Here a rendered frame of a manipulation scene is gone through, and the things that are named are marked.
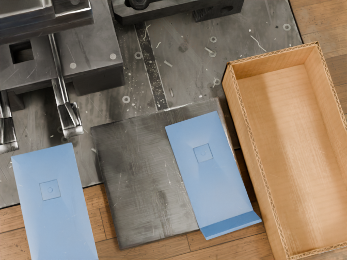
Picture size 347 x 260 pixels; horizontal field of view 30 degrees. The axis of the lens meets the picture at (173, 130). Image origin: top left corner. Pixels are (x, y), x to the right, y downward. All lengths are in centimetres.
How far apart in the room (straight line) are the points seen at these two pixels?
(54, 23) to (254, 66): 29
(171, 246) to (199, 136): 14
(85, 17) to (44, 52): 15
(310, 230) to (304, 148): 11
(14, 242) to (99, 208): 11
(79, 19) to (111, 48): 14
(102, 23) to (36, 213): 24
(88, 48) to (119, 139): 12
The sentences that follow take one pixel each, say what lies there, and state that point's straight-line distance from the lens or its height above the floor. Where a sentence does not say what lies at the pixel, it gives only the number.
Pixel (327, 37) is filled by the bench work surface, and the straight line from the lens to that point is 92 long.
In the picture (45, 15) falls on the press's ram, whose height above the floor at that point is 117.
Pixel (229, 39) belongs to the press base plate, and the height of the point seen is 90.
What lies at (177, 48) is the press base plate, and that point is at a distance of 89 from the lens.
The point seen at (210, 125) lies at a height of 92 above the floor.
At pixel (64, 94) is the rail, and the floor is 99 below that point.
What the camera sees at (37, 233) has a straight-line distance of 74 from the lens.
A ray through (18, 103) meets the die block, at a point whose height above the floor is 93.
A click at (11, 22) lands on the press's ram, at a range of 62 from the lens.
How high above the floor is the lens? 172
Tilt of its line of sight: 74 degrees down
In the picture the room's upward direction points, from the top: 8 degrees clockwise
